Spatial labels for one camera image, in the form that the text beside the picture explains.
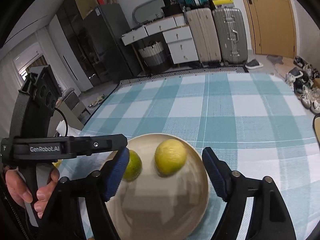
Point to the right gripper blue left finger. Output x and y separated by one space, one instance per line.
114 170

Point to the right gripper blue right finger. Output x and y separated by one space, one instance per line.
218 172

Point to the green-yellow citrus fruit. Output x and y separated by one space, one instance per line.
133 168

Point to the yellow-green guava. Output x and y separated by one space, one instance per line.
170 157

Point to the person's left hand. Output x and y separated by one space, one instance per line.
20 192

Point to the white paper towel roll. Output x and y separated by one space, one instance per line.
64 130

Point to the cream round plate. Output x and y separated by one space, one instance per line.
157 207

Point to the dark grey refrigerator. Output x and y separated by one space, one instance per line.
106 25

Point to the woven laundry basket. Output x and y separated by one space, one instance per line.
155 57

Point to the white drawer desk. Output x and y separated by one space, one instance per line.
173 31

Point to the silver suitcase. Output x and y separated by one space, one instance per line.
231 33

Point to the beige suitcase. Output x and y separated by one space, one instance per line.
204 34

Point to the wooden door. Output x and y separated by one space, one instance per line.
272 27

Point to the oval mirror frame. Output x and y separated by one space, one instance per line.
148 11

